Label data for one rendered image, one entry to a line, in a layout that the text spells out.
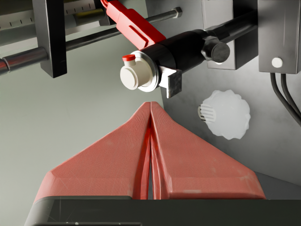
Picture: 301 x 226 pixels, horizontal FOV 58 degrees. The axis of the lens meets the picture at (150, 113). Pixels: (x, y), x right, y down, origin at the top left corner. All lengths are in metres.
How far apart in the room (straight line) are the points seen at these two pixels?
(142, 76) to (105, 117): 0.36
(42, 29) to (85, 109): 0.19
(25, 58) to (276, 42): 0.27
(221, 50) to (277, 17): 0.10
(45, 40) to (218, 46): 0.22
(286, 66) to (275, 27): 0.04
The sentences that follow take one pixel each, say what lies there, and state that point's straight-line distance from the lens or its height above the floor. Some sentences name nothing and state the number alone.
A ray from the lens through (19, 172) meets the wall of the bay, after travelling 0.47.
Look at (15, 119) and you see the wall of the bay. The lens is 0.45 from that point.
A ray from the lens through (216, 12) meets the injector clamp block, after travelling 0.31.
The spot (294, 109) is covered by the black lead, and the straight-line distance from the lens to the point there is 0.29.
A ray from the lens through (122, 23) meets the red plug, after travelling 0.22.
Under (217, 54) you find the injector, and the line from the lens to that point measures 0.20.
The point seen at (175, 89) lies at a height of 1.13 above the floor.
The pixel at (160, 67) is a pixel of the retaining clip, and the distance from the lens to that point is 0.17.
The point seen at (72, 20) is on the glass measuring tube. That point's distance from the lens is 0.44.
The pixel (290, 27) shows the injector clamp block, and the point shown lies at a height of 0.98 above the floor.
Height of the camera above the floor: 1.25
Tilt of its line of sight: 38 degrees down
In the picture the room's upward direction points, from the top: 122 degrees counter-clockwise
